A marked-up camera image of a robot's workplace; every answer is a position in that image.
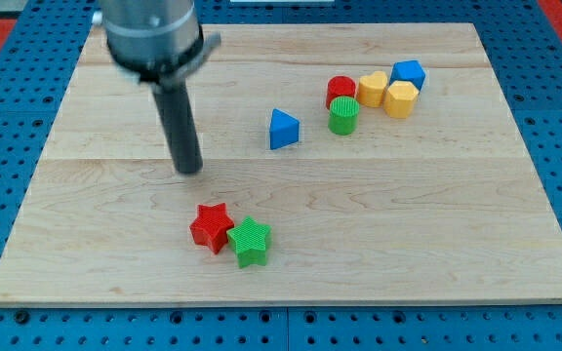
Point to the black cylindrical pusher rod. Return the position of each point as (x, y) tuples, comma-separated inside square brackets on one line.
[(176, 117)]

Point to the blue triangle block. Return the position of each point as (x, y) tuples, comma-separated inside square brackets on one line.
[(284, 129)]

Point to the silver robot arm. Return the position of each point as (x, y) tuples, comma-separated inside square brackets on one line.
[(161, 43)]

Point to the red star block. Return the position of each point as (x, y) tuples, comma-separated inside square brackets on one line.
[(210, 226)]

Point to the green star block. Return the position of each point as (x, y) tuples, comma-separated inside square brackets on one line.
[(250, 241)]

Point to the red cylinder block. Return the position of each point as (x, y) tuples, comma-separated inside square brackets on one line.
[(339, 86)]

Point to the green cylinder block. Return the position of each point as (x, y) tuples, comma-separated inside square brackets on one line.
[(343, 115)]

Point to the light wooden board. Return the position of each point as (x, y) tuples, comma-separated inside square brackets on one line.
[(441, 208)]

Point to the yellow heart block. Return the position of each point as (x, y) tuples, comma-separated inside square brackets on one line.
[(371, 89)]

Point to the yellow hexagon block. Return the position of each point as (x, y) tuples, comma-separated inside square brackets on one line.
[(400, 99)]

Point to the blue pentagon block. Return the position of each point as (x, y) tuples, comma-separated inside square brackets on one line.
[(409, 71)]

